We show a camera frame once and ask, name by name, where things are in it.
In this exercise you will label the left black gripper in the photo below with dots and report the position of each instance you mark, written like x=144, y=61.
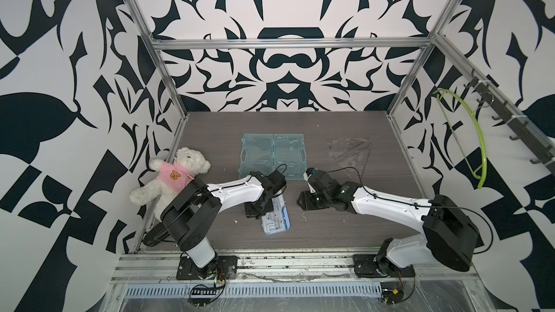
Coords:
x=253, y=210

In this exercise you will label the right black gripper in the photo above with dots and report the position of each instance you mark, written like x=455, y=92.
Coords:
x=303, y=201

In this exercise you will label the teal transparent ruler set case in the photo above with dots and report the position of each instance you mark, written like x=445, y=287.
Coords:
x=266, y=152

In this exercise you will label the blue transparent geometry set case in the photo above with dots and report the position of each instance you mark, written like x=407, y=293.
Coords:
x=276, y=221

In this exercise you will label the clear triangle ruler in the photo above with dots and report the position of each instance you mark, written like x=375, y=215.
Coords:
x=349, y=155

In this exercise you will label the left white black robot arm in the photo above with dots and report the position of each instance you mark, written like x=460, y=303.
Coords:
x=188, y=218

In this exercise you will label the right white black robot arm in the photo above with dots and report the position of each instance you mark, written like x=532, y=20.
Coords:
x=444, y=233

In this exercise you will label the white teddy bear pink shirt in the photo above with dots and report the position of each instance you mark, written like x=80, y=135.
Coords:
x=172, y=178

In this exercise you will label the green hanging tube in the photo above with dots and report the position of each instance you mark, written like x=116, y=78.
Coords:
x=466, y=130

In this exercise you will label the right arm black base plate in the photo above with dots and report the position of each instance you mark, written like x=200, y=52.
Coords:
x=374, y=266

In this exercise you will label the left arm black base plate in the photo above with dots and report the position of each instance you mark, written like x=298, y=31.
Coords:
x=221, y=267

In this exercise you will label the black wall hook rail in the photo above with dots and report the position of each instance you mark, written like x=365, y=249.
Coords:
x=507, y=113

